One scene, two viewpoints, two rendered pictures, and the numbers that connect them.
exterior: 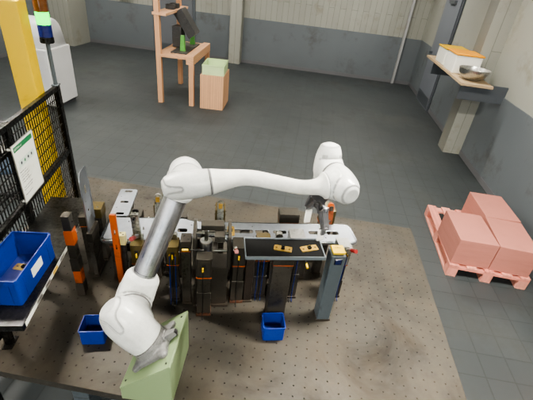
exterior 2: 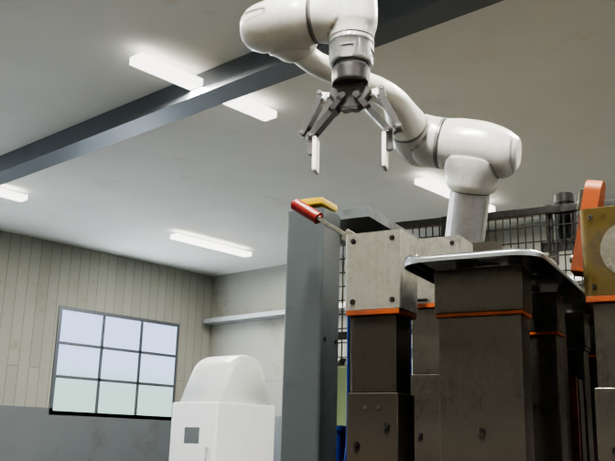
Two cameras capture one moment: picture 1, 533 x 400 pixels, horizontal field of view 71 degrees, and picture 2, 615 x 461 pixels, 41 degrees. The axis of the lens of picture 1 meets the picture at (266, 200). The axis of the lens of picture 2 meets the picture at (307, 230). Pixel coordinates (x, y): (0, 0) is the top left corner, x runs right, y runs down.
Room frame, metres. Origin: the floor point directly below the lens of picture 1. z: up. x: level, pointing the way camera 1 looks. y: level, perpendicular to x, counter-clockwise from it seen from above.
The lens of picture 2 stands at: (2.25, -1.46, 0.75)
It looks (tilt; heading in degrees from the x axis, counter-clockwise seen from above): 14 degrees up; 128
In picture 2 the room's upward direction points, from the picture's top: 2 degrees clockwise
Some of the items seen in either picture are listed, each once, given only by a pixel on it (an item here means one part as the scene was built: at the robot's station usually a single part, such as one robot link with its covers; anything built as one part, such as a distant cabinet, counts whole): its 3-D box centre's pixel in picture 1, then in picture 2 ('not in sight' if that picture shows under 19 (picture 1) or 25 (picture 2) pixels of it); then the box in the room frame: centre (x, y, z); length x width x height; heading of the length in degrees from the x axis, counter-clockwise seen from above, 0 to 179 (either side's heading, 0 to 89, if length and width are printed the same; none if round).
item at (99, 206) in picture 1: (99, 231); not in sight; (1.66, 0.93, 0.88); 0.08 x 0.08 x 0.36; 9
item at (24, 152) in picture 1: (26, 166); not in sight; (1.58, 1.20, 1.30); 0.23 x 0.02 x 0.31; 9
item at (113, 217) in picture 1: (117, 255); not in sight; (1.41, 0.71, 0.95); 0.03 x 0.01 x 0.50; 99
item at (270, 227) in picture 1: (234, 230); (577, 325); (1.66, 0.16, 1.00); 1.38 x 0.22 x 0.02; 99
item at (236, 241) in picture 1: (237, 273); not in sight; (1.44, 0.10, 0.89); 0.12 x 0.07 x 0.38; 9
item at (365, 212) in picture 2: (284, 248); (375, 238); (1.36, -0.11, 1.16); 0.37 x 0.14 x 0.02; 99
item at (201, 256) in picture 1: (203, 287); not in sight; (1.32, 0.26, 0.89); 0.09 x 0.08 x 0.38; 9
